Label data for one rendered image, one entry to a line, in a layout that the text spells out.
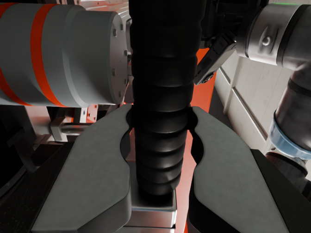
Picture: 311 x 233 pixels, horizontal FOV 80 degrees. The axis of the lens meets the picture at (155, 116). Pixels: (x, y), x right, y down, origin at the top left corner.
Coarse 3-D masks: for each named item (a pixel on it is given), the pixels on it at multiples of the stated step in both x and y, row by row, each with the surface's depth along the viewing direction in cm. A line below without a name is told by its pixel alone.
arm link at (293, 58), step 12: (300, 12) 21; (300, 24) 21; (288, 36) 22; (300, 36) 21; (288, 48) 22; (300, 48) 21; (288, 60) 23; (300, 60) 22; (300, 72) 23; (300, 84) 23
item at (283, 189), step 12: (264, 156) 8; (264, 168) 7; (276, 168) 7; (276, 180) 7; (288, 180) 7; (276, 192) 6; (288, 192) 6; (300, 192) 6; (276, 204) 6; (288, 204) 6; (300, 204) 6; (288, 216) 6; (300, 216) 6; (288, 228) 5; (300, 228) 5
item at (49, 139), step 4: (40, 136) 33; (44, 136) 33; (48, 136) 33; (52, 136) 34; (36, 140) 32; (40, 140) 32; (44, 140) 32; (48, 140) 33; (52, 140) 34; (36, 144) 31; (56, 144) 32; (60, 144) 32; (36, 148) 31
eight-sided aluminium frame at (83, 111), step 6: (54, 0) 43; (60, 0) 46; (72, 0) 43; (78, 0) 46; (60, 108) 50; (66, 108) 50; (72, 108) 54; (78, 108) 50; (84, 108) 52; (60, 114) 49; (66, 114) 50; (78, 114) 49; (84, 114) 52; (78, 120) 49; (84, 120) 52; (72, 138) 48; (24, 180) 37; (18, 186) 36
